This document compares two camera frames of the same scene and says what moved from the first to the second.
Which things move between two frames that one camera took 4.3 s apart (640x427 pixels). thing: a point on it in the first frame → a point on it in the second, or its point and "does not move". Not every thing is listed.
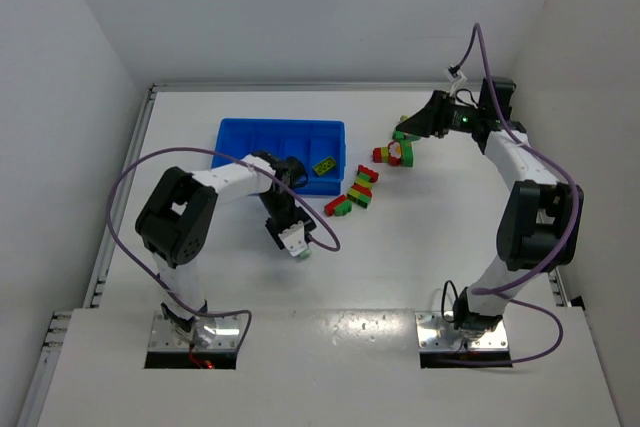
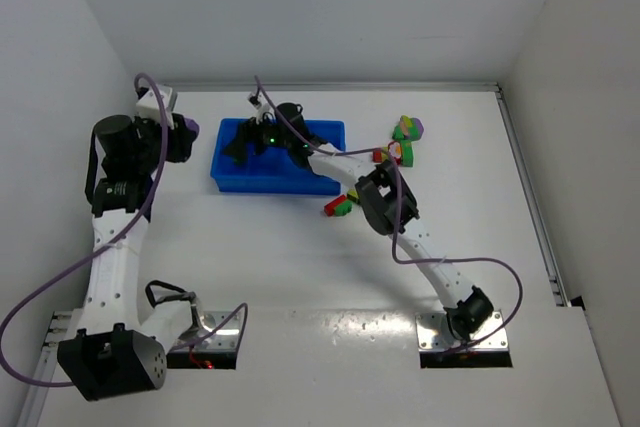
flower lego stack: x=397 y=153 does not move
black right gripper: x=439 y=115 → x=255 y=134
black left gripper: x=279 y=226 → x=179 y=137
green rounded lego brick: x=343 y=208 does not move
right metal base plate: x=437 y=333 does not move
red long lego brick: x=330 y=207 does not move
